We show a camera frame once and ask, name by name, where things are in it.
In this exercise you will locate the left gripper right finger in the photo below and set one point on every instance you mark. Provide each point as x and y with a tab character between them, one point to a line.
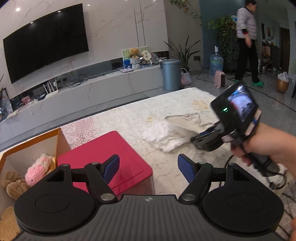
197	175

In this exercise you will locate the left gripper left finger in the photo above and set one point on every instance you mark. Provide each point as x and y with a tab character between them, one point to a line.
98	177

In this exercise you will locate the pink white crochet toy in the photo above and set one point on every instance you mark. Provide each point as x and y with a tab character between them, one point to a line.
38	170

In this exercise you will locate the brown bear-shaped sponge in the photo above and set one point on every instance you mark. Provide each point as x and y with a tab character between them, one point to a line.
8	225

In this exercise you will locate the person right hand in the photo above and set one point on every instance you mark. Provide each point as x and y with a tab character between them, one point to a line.
272	142

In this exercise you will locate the pink space heater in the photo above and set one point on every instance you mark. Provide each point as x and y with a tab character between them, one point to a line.
219	79

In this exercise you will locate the white folded cloth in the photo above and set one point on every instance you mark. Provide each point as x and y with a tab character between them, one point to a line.
165	136

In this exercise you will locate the blue water jug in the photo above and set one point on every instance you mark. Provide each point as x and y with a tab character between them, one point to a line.
216	62

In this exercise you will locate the woven pastel basket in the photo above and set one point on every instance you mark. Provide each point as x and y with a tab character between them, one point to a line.
185	77

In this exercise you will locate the white lace tablecloth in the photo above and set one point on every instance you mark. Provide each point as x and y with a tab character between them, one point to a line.
144	126

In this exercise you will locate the potted green plant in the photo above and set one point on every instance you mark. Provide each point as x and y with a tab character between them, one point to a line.
183	54

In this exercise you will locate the blue metal trash bin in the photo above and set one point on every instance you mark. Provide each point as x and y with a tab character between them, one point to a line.
171	74

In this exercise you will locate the orange cardboard box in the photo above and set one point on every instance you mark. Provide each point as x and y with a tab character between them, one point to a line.
19	159

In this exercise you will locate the standing person in background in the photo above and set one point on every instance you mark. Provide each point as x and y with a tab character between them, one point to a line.
246	32

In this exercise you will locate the white wifi router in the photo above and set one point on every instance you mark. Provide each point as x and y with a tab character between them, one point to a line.
51	89

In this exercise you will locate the teddy bear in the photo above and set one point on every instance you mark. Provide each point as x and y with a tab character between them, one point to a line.
133	53

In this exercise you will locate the green picture board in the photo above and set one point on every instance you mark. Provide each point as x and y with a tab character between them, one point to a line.
127	54

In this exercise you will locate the black wall television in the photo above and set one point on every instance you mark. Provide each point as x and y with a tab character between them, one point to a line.
49	39

